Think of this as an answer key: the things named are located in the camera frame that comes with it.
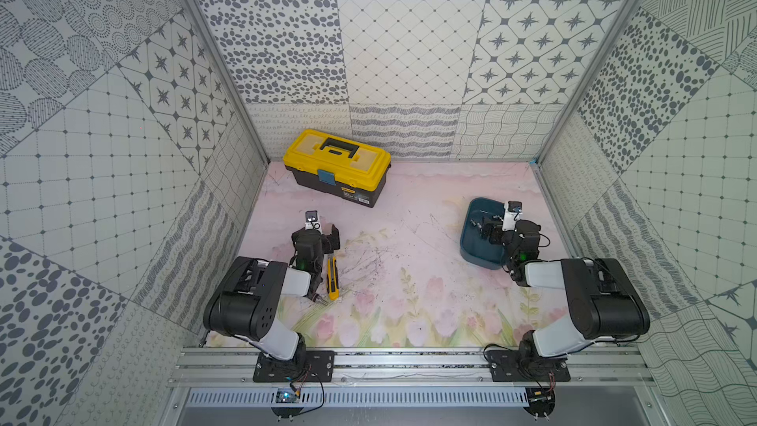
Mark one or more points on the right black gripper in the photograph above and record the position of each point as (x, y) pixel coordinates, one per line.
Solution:
(494, 230)

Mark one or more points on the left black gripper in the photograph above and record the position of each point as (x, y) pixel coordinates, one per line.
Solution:
(322, 236)

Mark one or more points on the teal plastic storage tray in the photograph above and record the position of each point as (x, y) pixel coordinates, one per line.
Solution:
(473, 246)

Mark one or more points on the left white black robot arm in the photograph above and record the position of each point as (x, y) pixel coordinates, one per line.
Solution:
(245, 303)

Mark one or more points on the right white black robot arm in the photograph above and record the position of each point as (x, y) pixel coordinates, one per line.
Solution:
(603, 304)

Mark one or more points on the yellow utility knife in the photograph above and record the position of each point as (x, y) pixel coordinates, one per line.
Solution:
(332, 278)

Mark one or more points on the yellow black toolbox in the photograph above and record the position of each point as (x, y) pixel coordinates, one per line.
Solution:
(330, 164)

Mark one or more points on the left green circuit board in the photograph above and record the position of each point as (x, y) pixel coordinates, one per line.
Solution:
(286, 404)

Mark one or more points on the right black circuit board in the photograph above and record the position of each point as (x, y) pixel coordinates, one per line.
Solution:
(541, 403)

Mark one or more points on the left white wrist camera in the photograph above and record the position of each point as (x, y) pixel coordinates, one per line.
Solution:
(312, 221)

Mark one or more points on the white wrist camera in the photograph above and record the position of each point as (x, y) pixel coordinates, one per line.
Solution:
(312, 221)
(513, 210)

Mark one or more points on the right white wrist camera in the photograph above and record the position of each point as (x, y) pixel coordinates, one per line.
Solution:
(513, 210)

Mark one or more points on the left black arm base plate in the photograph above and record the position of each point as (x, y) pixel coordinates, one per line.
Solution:
(311, 366)

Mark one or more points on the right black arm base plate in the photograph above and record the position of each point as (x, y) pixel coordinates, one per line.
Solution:
(510, 366)

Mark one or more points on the aluminium mounting rail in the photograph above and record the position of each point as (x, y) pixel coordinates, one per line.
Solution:
(603, 366)

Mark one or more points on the white slotted cable duct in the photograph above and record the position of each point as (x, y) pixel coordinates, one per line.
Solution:
(262, 397)

